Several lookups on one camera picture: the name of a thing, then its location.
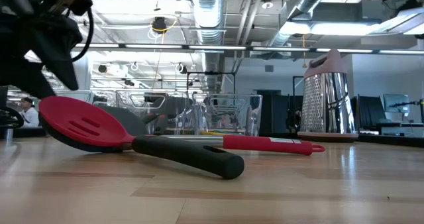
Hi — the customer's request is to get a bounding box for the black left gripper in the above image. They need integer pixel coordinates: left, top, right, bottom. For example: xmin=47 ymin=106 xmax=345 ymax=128
xmin=0 ymin=0 xmax=83 ymax=99

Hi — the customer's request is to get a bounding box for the red slotted spoon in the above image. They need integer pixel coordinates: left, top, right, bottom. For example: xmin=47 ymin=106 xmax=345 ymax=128
xmin=38 ymin=95 xmax=326 ymax=156

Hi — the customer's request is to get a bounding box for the black spatula thick black handle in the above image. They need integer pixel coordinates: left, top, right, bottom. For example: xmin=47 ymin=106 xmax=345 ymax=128
xmin=38 ymin=104 xmax=246 ymax=180

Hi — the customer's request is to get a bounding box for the yellow spoon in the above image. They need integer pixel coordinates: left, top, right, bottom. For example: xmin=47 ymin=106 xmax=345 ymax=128
xmin=201 ymin=130 xmax=229 ymax=137

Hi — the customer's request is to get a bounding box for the white column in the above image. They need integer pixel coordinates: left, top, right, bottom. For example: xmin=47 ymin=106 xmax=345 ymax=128
xmin=71 ymin=53 xmax=93 ymax=91

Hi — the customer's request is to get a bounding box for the clear plastic bin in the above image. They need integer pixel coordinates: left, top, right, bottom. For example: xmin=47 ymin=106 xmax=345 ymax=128
xmin=193 ymin=93 xmax=263 ymax=142
xmin=115 ymin=89 xmax=190 ymax=139
xmin=52 ymin=89 xmax=117 ymax=119

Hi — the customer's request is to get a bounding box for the person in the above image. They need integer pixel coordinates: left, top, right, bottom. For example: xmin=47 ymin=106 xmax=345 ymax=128
xmin=18 ymin=97 xmax=40 ymax=129

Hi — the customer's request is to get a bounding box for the long ceiling light bar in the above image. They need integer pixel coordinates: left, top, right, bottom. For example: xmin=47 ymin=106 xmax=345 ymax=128
xmin=74 ymin=43 xmax=424 ymax=55

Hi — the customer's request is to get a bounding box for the black room partition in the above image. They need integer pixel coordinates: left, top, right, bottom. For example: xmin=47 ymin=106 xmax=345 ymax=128
xmin=258 ymin=89 xmax=304 ymax=136

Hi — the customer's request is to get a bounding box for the background computer monitor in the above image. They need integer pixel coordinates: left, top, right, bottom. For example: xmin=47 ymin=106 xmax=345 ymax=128
xmin=383 ymin=93 xmax=411 ymax=119

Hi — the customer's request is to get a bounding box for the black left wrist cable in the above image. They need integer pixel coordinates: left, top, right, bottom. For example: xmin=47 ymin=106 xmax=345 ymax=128
xmin=70 ymin=7 xmax=95 ymax=63

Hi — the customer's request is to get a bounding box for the black ceiling cable reel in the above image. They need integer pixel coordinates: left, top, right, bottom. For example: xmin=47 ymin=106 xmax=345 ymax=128
xmin=151 ymin=17 xmax=168 ymax=34

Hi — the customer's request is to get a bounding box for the silver corrugated air duct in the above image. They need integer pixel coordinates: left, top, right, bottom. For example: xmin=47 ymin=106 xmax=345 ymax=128
xmin=189 ymin=0 xmax=227 ymax=92

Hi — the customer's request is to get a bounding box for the metal box grater pink handle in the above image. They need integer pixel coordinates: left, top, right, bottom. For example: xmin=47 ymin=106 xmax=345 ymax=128
xmin=297 ymin=48 xmax=360 ymax=143

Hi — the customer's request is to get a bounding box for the black aluminium table frame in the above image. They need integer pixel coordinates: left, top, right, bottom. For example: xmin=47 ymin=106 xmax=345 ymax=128
xmin=0 ymin=127 xmax=424 ymax=148

